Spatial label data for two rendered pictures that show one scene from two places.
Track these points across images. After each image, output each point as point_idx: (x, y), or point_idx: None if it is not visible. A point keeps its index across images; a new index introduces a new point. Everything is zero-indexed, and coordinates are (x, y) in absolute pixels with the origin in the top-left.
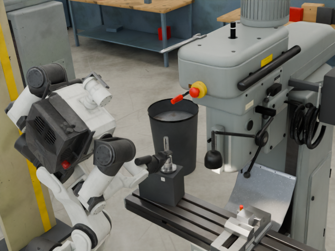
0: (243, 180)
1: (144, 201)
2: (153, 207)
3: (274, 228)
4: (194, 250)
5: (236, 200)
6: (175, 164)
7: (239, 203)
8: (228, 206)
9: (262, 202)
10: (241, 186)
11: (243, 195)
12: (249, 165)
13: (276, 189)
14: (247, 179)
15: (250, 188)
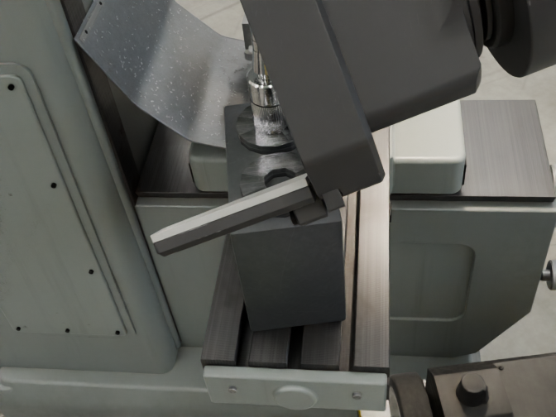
0: (128, 77)
1: (361, 287)
2: (368, 246)
3: (234, 45)
4: (395, 157)
5: (184, 117)
6: (226, 127)
7: (189, 112)
8: (206, 137)
9: (178, 55)
10: (141, 92)
11: (167, 93)
12: (93, 31)
13: (149, 5)
14: (127, 63)
15: (145, 69)
